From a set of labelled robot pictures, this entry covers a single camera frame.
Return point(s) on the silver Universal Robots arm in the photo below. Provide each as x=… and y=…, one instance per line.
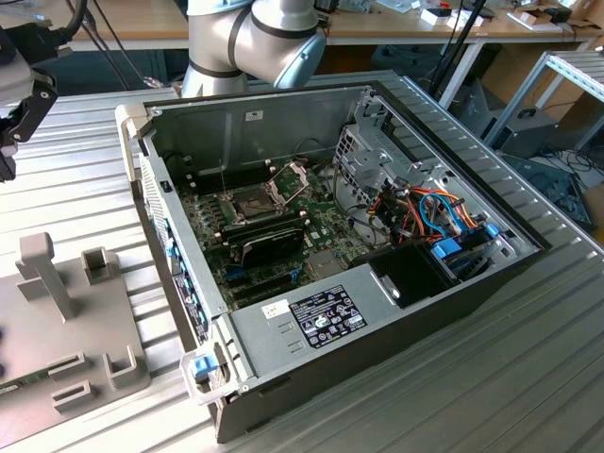
x=264, y=38

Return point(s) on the CPU socket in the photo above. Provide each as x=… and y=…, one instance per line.
x=250, y=206

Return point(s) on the grey parts rack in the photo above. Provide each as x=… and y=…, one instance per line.
x=94, y=321

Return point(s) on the long wooden desk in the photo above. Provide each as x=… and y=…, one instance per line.
x=141, y=23

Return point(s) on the green RAM stick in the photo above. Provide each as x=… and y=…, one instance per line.
x=23, y=381

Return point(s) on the blue expansion slot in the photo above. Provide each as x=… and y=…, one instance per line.
x=234, y=272

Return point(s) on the black graphics card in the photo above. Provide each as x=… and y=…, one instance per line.
x=273, y=245

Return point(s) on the black expansion slot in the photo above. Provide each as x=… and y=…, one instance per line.
x=264, y=293
x=262, y=283

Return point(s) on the blue case latch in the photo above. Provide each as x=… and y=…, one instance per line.
x=203, y=367

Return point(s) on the grey power supply unit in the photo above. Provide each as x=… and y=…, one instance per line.
x=264, y=344

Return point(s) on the green motherboard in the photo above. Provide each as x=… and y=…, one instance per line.
x=332, y=214

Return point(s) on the silver chipset heatsink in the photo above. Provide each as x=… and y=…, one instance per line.
x=325, y=266

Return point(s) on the metal drive cage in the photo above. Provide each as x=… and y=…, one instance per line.
x=368, y=160

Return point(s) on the open grey PC case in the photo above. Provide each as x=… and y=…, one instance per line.
x=377, y=340

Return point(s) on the clear plastic bag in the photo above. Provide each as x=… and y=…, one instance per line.
x=406, y=5

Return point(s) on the hard disk in blue carrier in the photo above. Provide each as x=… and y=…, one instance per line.
x=448, y=249

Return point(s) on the small white box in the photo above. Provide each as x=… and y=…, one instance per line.
x=436, y=18

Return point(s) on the black tripod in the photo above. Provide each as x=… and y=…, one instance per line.
x=475, y=14

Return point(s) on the brown cardboard sheet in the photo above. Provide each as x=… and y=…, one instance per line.
x=507, y=61

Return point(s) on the dark grey computer tower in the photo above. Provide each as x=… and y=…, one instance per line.
x=528, y=137

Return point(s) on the open cardboard box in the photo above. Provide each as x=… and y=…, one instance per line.
x=528, y=19

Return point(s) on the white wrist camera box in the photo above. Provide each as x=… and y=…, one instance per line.
x=14, y=80

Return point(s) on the aluminium profile frame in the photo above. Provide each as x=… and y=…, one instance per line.
x=580, y=71

